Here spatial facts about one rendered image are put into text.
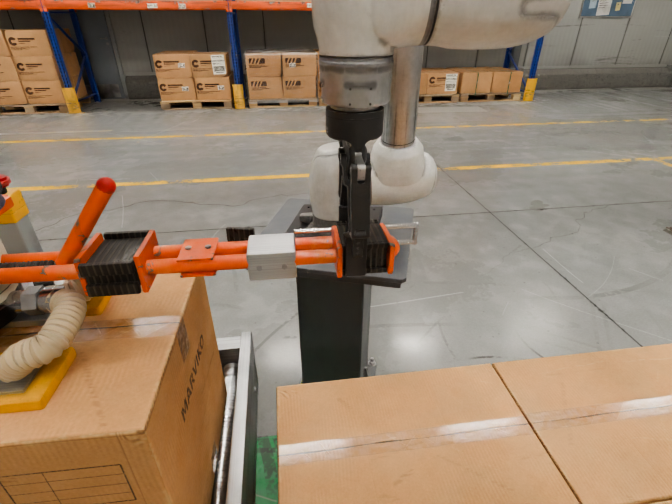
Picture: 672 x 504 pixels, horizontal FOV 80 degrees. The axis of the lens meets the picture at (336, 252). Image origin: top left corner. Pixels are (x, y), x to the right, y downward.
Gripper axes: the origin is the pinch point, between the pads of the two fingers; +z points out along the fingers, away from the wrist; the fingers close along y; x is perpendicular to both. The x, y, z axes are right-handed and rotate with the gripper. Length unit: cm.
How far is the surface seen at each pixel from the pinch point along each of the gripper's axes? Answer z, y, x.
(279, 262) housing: 0.4, 3.7, -10.9
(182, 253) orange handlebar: -1.0, 2.1, -24.5
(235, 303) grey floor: 108, -131, -45
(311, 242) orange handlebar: -0.2, -0.7, -6.1
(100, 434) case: 13.4, 19.8, -32.9
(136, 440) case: 15.1, 19.9, -29.2
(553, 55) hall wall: 41, -859, 561
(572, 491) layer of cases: 54, 12, 45
